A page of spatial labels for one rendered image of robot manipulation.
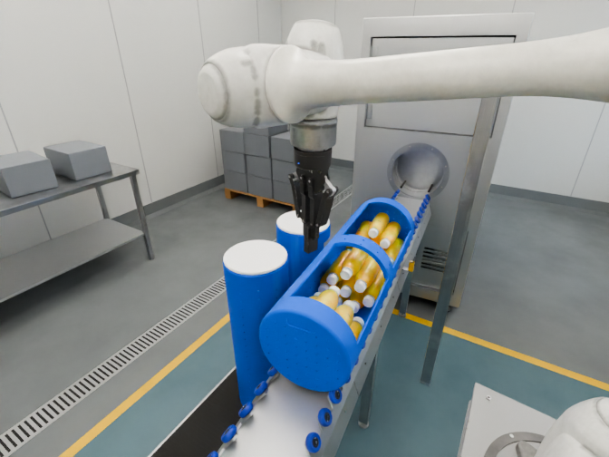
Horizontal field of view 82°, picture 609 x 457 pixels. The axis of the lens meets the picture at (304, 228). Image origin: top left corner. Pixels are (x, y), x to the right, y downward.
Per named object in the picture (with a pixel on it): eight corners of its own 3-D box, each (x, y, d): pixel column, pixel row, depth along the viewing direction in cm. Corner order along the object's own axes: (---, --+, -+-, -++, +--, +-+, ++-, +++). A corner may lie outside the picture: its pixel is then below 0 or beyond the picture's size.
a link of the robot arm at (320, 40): (307, 109, 73) (263, 118, 63) (308, 22, 65) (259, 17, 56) (352, 115, 67) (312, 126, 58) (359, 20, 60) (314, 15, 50)
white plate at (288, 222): (295, 238, 166) (295, 240, 167) (341, 223, 181) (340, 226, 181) (266, 218, 187) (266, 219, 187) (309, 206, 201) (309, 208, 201)
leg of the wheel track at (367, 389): (370, 421, 195) (381, 336, 166) (366, 430, 190) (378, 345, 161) (360, 417, 197) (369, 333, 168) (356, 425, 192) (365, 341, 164)
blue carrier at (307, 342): (410, 257, 168) (418, 201, 155) (348, 407, 98) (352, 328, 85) (353, 245, 179) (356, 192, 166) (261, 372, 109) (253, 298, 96)
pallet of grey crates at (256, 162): (329, 196, 489) (333, 106, 435) (299, 217, 428) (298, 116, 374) (261, 180, 544) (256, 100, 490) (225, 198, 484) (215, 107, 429)
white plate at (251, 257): (292, 241, 164) (292, 243, 164) (234, 238, 167) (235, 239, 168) (280, 276, 140) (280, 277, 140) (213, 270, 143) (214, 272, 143)
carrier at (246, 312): (294, 374, 205) (247, 368, 208) (293, 243, 165) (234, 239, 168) (286, 419, 180) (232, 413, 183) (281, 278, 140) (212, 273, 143)
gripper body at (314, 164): (342, 147, 68) (339, 191, 73) (312, 139, 74) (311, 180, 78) (314, 154, 64) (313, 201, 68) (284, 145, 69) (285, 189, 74)
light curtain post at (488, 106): (430, 378, 220) (500, 87, 142) (430, 385, 215) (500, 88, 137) (420, 374, 222) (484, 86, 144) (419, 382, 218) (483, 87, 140)
